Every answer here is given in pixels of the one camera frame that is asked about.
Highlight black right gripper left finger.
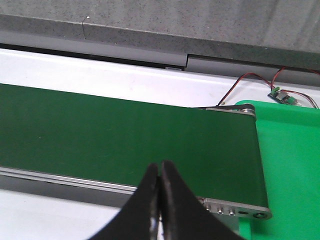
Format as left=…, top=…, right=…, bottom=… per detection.
left=91, top=163, right=159, bottom=240

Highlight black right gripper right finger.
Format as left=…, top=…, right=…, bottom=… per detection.
left=159, top=160, right=242, bottom=240

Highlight green conveyor belt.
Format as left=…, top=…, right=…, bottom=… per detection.
left=0, top=84, right=268, bottom=208

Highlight green plastic tray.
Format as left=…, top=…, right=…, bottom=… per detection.
left=239, top=101, right=320, bottom=240

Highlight small green circuit board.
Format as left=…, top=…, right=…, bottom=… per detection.
left=267, top=87, right=298, bottom=106

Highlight grey stone counter ledge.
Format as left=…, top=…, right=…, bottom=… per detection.
left=0, top=0, right=320, bottom=70

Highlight silver conveyor frame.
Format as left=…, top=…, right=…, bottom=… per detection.
left=0, top=104, right=271, bottom=225

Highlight red black wire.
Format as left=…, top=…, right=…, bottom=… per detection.
left=216, top=66, right=320, bottom=110

